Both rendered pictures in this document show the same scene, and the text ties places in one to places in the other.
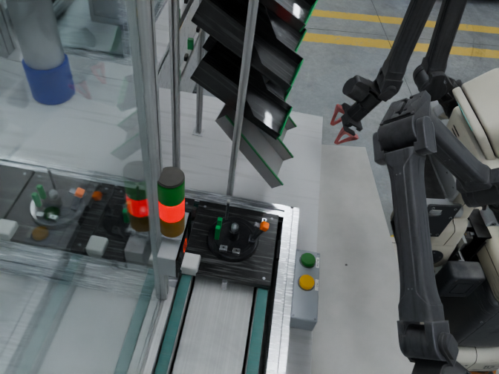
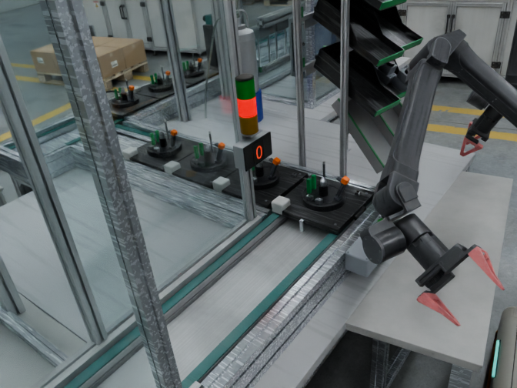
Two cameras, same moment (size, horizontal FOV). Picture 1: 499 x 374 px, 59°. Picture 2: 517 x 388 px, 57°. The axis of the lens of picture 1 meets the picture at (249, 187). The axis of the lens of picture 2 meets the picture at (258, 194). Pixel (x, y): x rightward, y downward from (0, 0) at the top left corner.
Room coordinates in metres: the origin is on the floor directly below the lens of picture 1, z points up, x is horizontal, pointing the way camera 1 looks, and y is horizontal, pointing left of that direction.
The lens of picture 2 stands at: (-0.43, -0.64, 1.80)
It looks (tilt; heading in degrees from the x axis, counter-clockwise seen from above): 32 degrees down; 40
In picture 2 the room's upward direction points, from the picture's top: 5 degrees counter-clockwise
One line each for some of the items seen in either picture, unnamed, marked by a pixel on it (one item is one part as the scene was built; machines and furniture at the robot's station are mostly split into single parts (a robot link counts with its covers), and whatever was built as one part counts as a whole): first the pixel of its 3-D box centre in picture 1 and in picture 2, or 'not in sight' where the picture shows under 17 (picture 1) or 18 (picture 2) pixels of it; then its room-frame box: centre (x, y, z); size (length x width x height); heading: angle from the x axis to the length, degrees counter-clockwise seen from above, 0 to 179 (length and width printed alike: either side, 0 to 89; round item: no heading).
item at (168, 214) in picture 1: (171, 204); (247, 105); (0.50, 0.14, 1.33); 0.05 x 0.05 x 0.05
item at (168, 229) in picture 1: (171, 220); (248, 122); (0.50, 0.14, 1.28); 0.05 x 0.05 x 0.05
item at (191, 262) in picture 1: (190, 263); (281, 205); (0.59, 0.12, 0.97); 0.05 x 0.05 x 0.04; 89
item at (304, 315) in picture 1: (304, 288); (372, 245); (0.60, -0.19, 0.93); 0.21 x 0.07 x 0.06; 179
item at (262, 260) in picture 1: (232, 242); (323, 202); (0.69, 0.02, 0.96); 0.24 x 0.24 x 0.02; 89
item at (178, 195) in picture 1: (171, 187); (245, 88); (0.50, 0.14, 1.38); 0.05 x 0.05 x 0.05
